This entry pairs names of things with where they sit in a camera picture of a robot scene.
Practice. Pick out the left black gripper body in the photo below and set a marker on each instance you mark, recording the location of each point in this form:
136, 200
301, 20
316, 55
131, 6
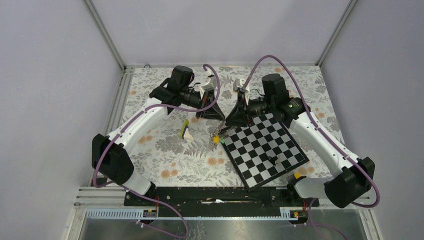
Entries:
191, 98

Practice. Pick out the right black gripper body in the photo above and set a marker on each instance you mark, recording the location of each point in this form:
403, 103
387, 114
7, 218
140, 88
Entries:
259, 106

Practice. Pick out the metal keyring disc with rings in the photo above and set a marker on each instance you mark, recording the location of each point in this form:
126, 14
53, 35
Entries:
222, 130

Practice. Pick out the yellow key tag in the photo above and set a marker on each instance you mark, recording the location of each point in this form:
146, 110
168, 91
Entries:
216, 139

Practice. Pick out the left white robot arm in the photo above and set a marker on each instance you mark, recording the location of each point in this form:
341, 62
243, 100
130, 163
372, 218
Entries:
110, 152

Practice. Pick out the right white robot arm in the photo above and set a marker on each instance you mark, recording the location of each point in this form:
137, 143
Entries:
351, 180

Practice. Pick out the green purple white toy bricks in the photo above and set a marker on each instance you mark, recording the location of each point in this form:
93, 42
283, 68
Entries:
184, 133

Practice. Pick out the black white chessboard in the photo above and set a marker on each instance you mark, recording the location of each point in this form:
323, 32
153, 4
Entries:
249, 149

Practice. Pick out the floral patterned table mat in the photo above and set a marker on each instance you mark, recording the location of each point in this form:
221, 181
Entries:
162, 157

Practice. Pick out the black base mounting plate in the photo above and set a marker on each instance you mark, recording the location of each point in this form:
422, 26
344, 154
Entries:
222, 201

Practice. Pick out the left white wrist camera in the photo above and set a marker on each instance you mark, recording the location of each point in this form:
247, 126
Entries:
209, 85

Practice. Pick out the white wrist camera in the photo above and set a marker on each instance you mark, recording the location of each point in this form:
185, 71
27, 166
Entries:
238, 85
209, 85

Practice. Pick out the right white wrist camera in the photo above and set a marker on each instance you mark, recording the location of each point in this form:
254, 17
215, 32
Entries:
238, 85

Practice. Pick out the white slotted cable duct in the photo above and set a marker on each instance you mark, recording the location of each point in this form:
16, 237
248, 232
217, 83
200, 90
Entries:
149, 214

